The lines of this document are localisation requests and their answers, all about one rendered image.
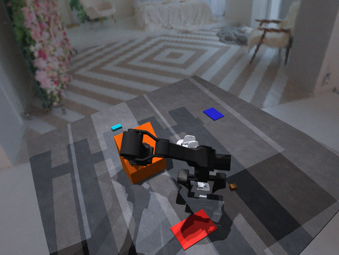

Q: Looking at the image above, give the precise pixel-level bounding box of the blue flat plate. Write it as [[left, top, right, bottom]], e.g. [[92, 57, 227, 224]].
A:
[[203, 107, 224, 121]]

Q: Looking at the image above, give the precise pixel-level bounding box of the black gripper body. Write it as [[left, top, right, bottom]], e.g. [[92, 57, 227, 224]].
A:
[[177, 169, 226, 189]]

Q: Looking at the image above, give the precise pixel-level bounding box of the small cyan block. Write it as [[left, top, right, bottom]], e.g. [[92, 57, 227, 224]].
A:
[[111, 124, 122, 131]]

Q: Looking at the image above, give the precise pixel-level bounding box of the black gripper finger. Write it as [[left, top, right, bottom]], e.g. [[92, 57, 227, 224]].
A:
[[181, 180, 191, 191], [212, 182, 221, 193]]

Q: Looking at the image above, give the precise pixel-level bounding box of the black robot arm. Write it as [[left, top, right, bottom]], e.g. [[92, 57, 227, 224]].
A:
[[120, 129, 231, 172]]

